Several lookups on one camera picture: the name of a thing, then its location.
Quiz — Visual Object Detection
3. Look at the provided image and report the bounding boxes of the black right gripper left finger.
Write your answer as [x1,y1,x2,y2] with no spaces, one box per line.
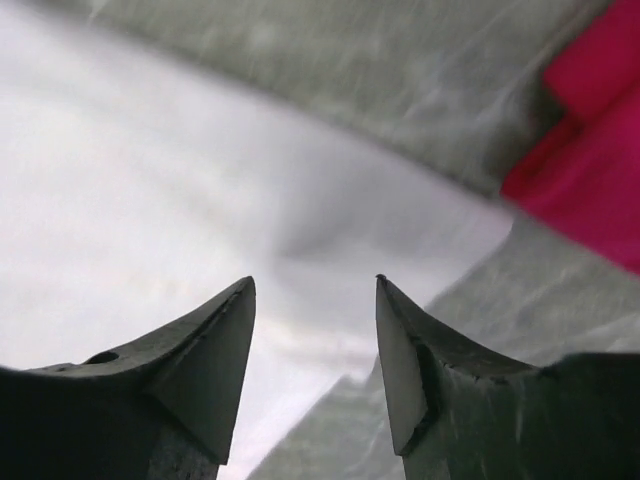
[1,277,256,479]

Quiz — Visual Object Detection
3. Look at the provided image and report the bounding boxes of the white t shirt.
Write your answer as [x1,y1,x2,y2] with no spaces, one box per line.
[1,1,513,479]

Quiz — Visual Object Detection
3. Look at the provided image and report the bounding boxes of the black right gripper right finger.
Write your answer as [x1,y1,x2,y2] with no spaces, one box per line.
[376,276,639,479]

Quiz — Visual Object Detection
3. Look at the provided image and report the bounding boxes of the folded red t shirt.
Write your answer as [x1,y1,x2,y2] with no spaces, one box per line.
[501,1,639,273]

